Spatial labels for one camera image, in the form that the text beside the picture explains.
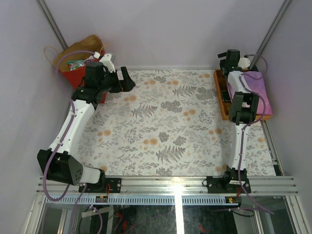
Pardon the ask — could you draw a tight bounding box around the red brown paper bag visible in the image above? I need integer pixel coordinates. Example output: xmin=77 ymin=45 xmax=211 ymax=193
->
xmin=43 ymin=35 xmax=107 ymax=89

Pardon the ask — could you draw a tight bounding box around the teal snack packet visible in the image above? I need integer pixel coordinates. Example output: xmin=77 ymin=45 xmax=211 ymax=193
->
xmin=67 ymin=59 xmax=88 ymax=71

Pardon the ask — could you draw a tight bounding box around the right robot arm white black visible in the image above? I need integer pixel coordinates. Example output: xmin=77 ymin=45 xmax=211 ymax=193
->
xmin=218 ymin=49 xmax=259 ymax=193

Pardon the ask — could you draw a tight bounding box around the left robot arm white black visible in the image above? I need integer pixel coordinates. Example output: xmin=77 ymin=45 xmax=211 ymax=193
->
xmin=37 ymin=61 xmax=136 ymax=193

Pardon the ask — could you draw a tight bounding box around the orange wooden tray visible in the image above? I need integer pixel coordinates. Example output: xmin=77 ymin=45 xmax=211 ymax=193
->
xmin=214 ymin=70 xmax=273 ymax=121

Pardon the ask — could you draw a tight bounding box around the black object in tray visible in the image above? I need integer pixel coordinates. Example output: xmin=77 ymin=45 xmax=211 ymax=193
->
xmin=221 ymin=90 xmax=231 ymax=103

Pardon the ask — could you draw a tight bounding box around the purple princess cloth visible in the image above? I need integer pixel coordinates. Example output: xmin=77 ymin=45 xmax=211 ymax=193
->
xmin=227 ymin=71 xmax=273 ymax=116

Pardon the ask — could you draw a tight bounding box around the floral table mat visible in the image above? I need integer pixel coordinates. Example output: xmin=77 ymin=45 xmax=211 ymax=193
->
xmin=73 ymin=69 xmax=278 ymax=176

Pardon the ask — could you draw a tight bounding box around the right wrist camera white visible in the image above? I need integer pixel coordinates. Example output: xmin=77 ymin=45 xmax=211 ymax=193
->
xmin=238 ymin=55 xmax=251 ymax=70

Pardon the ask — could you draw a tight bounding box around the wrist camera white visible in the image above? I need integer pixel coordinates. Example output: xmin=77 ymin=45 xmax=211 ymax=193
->
xmin=238 ymin=55 xmax=251 ymax=70
xmin=93 ymin=52 xmax=116 ymax=73

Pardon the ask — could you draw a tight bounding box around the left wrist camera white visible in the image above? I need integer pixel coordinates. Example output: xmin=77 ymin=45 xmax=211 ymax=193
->
xmin=93 ymin=52 xmax=116 ymax=73

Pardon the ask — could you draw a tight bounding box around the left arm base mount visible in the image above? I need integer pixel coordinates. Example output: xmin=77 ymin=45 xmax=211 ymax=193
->
xmin=85 ymin=170 xmax=122 ymax=194

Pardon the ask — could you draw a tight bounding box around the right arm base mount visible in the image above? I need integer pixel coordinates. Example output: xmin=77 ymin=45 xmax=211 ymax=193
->
xmin=202 ymin=166 xmax=251 ymax=194

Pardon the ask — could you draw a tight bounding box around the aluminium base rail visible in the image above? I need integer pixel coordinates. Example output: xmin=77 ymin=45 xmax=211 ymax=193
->
xmin=36 ymin=175 xmax=298 ymax=205

